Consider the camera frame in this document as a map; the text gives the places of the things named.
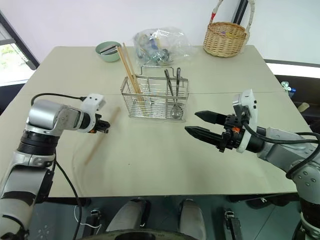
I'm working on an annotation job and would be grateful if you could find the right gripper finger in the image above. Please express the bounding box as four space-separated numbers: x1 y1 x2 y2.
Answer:
184 126 224 150
194 110 227 126

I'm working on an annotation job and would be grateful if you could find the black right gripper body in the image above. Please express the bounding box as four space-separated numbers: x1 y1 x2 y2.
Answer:
215 113 245 154

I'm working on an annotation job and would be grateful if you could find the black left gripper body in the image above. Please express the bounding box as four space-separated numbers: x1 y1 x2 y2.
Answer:
93 113 105 134

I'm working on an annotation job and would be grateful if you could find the wooden chopstick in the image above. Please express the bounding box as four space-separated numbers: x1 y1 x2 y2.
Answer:
117 46 144 116
84 106 122 166
121 42 146 116

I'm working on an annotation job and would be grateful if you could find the metal spoon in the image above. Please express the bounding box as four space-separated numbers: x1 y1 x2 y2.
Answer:
164 69 176 104
170 67 184 119

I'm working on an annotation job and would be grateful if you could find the green bowl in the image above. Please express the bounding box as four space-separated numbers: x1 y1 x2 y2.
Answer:
95 41 122 63

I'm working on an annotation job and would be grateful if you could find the green and blue small object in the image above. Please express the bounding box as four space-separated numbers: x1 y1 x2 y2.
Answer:
280 80 298 100

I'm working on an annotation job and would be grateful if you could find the grey metal rectangular piece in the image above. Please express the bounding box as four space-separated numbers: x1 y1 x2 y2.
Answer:
99 44 120 55

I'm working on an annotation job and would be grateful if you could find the black foot with white mark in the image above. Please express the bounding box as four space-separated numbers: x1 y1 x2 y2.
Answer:
245 195 274 210

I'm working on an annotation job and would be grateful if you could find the grey rounded leg cover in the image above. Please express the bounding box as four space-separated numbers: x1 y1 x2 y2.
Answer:
105 198 152 233
178 198 207 240

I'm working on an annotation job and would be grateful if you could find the clear plastic bag with items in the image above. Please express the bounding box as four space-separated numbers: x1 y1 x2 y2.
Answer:
131 25 199 68

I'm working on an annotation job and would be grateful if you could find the dark rounded rim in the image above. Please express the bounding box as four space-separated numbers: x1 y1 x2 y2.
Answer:
83 229 202 240

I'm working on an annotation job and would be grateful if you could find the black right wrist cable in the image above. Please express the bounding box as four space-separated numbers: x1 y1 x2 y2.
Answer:
240 119 320 180

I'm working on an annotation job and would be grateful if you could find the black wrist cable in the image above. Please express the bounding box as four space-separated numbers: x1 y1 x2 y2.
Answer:
30 92 86 106
240 119 320 180

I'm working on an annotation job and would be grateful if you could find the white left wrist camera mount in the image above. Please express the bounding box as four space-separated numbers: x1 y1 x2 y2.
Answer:
79 93 106 133

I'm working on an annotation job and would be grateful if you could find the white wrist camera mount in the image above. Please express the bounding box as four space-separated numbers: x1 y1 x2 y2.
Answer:
231 88 259 154
79 93 106 133

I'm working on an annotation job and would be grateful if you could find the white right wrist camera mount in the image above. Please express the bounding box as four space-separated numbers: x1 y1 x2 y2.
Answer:
231 88 259 154

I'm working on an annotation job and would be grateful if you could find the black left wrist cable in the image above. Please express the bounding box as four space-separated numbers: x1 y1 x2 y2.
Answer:
30 92 86 106

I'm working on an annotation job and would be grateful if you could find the silver wire basket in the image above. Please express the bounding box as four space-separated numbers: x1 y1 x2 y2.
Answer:
120 65 190 123

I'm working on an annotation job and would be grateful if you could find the long black hanging cable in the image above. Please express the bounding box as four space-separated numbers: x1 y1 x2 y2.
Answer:
51 159 83 240

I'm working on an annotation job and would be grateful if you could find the wicker basket with handle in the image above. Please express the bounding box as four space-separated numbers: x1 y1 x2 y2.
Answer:
202 0 257 58

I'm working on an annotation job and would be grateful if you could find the black metal bracket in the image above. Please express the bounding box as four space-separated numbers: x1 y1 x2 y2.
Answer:
223 208 244 240
89 208 102 236

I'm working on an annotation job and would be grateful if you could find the thin white wire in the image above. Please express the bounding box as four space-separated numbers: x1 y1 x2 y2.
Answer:
74 204 103 229

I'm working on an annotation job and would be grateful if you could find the dark window frame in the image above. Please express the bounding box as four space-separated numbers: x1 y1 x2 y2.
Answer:
0 9 41 72

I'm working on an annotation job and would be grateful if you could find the black metal rail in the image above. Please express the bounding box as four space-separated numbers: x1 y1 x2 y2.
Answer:
230 0 249 26

